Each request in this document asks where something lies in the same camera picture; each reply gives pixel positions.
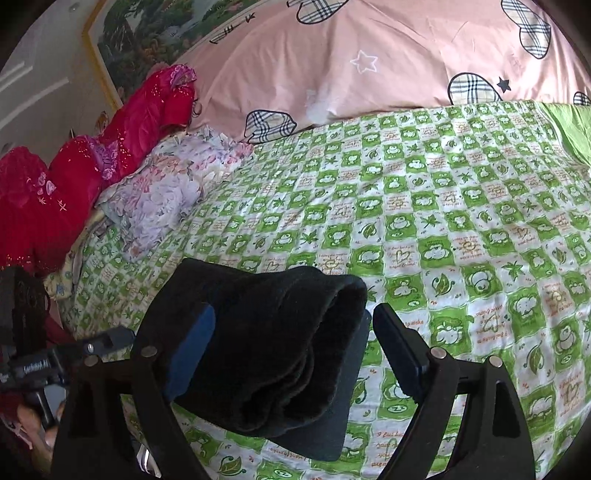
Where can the green checked bed sheet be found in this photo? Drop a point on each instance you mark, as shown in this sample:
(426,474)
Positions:
(415,230)

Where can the person's left hand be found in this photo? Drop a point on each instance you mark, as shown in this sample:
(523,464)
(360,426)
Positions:
(32,427)

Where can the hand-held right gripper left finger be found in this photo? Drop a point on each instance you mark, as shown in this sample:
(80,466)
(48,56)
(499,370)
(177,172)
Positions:
(198,350)

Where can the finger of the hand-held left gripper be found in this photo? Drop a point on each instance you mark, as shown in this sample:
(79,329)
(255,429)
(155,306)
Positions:
(111,340)

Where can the black pants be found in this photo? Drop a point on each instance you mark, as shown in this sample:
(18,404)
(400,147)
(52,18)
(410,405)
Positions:
(277,346)

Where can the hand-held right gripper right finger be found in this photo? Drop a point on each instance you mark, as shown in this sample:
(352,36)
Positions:
(400,353)

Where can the red embroidered quilt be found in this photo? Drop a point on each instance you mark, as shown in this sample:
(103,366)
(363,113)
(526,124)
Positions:
(32,212)

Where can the pink heart-print quilt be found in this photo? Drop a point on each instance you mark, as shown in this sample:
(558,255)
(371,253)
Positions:
(369,60)

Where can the gold-framed landscape painting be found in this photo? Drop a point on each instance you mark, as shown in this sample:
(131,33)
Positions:
(152,32)

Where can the red sequined quilt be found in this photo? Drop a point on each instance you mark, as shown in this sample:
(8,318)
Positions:
(138,120)

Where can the plain green cloth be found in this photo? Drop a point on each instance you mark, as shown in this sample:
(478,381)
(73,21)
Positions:
(572,127)

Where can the floral cloth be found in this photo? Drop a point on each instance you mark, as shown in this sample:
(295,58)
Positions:
(157,198)

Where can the white panelled door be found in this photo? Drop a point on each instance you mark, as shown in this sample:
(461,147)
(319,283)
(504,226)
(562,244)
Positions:
(41,92)

